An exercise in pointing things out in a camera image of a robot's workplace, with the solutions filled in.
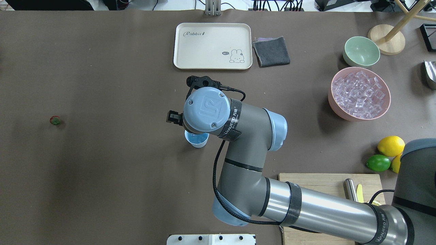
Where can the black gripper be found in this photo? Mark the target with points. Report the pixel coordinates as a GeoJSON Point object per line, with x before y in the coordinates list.
{"type": "Point", "coordinates": [174, 117]}

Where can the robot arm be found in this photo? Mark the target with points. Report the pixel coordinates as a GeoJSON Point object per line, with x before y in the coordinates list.
{"type": "Point", "coordinates": [245, 196]}

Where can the blue cup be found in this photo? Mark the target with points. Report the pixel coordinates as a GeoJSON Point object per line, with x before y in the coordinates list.
{"type": "Point", "coordinates": [196, 140]}

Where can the pile of clear ice cubes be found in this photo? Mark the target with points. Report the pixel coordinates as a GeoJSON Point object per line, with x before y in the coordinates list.
{"type": "Point", "coordinates": [360, 94]}

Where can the wooden cup stand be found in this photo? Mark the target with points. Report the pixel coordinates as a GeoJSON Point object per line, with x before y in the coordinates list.
{"type": "Point", "coordinates": [389, 39]}

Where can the steel ice scoop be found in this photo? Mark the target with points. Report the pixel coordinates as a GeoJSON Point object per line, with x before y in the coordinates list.
{"type": "Point", "coordinates": [430, 74]}

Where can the cream rabbit tray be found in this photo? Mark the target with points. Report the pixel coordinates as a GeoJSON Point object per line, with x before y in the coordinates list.
{"type": "Point", "coordinates": [213, 46]}

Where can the grey folded cloth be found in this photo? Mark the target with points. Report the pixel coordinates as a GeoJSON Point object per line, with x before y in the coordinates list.
{"type": "Point", "coordinates": [271, 52]}

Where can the red strawberry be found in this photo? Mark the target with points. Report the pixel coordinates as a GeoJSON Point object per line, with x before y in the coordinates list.
{"type": "Point", "coordinates": [55, 120]}

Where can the pink bowl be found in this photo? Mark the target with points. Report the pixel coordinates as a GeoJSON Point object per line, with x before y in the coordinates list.
{"type": "Point", "coordinates": [335, 105]}

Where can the green bowl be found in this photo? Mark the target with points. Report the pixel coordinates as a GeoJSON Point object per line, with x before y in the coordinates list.
{"type": "Point", "coordinates": [360, 52]}

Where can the yellow plastic knife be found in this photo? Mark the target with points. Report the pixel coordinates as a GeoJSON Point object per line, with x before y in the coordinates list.
{"type": "Point", "coordinates": [359, 193]}

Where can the green lime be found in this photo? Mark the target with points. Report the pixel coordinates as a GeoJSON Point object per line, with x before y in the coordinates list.
{"type": "Point", "coordinates": [378, 163]}

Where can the upper lemon half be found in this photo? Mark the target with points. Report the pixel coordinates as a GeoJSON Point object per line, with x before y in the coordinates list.
{"type": "Point", "coordinates": [376, 203]}

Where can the upper yellow lemon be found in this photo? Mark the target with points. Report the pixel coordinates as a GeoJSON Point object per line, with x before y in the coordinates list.
{"type": "Point", "coordinates": [391, 146]}

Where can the yellow lemon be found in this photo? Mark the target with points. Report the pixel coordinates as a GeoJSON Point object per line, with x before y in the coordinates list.
{"type": "Point", "coordinates": [395, 163]}
{"type": "Point", "coordinates": [391, 146]}

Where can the lower yellow lemon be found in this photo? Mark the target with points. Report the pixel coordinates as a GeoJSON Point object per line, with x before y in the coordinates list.
{"type": "Point", "coordinates": [395, 163]}

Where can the black glass rack tray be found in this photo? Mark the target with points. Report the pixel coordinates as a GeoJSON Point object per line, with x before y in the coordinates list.
{"type": "Point", "coordinates": [429, 37]}

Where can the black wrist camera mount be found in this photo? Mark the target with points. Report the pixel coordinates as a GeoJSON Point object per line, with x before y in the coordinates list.
{"type": "Point", "coordinates": [196, 82]}

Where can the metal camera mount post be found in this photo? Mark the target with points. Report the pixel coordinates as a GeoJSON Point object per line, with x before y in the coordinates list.
{"type": "Point", "coordinates": [212, 7]}

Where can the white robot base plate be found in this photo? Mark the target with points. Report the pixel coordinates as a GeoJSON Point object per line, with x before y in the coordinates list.
{"type": "Point", "coordinates": [212, 239]}

